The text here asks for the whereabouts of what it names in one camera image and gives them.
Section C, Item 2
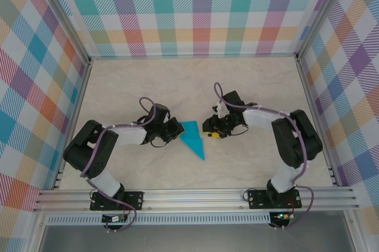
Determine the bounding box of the aluminium frame post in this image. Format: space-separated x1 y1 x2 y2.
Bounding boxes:
295 0 350 60
31 0 92 64

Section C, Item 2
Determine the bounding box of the thin aluminium frame rail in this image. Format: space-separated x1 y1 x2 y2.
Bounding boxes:
296 56 340 187
88 53 299 60
52 59 93 190

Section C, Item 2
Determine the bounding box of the wide aluminium frame rail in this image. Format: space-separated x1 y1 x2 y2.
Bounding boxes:
32 186 361 213

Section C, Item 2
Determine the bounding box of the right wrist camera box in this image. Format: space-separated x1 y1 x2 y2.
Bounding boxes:
211 101 230 117

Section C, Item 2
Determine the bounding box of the purple cable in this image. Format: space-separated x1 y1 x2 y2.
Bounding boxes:
213 82 314 231
79 96 158 234

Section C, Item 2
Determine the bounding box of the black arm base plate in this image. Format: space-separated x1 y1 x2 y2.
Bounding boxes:
247 189 303 210
89 191 145 211

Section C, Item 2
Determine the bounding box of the slotted grey cable duct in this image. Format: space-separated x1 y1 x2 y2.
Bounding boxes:
46 212 272 225

